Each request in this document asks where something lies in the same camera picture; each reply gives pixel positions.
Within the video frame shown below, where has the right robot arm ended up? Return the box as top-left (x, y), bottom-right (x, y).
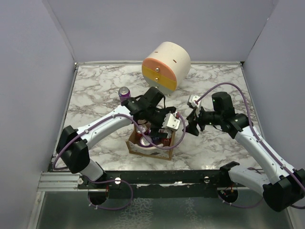
top-left (186, 92), bottom-right (305, 212)

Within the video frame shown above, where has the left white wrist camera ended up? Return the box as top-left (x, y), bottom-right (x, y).
top-left (162, 113), bottom-right (181, 131)

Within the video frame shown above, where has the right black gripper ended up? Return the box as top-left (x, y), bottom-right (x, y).
top-left (183, 104), bottom-right (223, 135)

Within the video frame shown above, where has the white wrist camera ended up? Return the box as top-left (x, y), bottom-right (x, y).
top-left (187, 95), bottom-right (202, 116)
top-left (162, 113), bottom-right (181, 131)

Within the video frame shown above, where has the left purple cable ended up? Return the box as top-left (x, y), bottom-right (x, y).
top-left (52, 112), bottom-right (186, 171)

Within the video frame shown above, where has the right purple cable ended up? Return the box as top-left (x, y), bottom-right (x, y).
top-left (195, 82), bottom-right (305, 210)

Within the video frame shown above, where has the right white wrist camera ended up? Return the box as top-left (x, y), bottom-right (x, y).
top-left (187, 95), bottom-right (202, 116)

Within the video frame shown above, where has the red soda can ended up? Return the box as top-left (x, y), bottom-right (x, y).
top-left (135, 125), bottom-right (148, 139)

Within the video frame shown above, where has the round three-drawer storage box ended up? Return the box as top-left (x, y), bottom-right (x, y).
top-left (142, 42), bottom-right (191, 95)

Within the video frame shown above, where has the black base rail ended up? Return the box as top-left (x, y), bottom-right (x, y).
top-left (78, 169), bottom-right (240, 199)

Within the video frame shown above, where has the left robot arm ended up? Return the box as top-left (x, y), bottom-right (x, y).
top-left (56, 87), bottom-right (180, 188)

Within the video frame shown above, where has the purple cable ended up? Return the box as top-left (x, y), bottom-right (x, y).
top-left (195, 82), bottom-right (305, 210)
top-left (52, 112), bottom-right (186, 171)

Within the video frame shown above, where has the purple can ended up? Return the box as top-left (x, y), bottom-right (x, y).
top-left (139, 136), bottom-right (152, 147)
top-left (118, 86), bottom-right (131, 103)

